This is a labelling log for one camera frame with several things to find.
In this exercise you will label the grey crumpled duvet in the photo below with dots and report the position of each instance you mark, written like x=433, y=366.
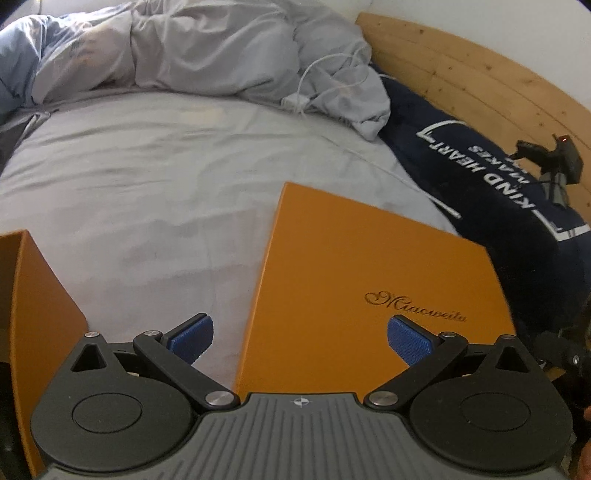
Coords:
x=261, y=51

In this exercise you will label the orange box lid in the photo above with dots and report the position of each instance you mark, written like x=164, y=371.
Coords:
x=334, y=274

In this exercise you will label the grey bed sheet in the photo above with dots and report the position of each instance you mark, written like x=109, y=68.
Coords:
x=151, y=207

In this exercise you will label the black garment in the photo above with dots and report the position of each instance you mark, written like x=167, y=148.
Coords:
x=12, y=135

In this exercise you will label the orange box base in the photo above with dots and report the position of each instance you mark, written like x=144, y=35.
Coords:
x=40, y=324

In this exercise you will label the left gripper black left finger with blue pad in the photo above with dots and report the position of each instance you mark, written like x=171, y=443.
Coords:
x=169, y=356

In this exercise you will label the wooden headboard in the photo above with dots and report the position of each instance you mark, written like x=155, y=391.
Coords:
x=501, y=99

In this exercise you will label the white charger plug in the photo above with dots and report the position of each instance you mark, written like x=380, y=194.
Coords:
x=295, y=103

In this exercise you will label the navy pillow with white text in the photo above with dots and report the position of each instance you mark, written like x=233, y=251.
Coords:
x=540, y=251

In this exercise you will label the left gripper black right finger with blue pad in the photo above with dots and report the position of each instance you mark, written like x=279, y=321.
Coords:
x=429, y=358

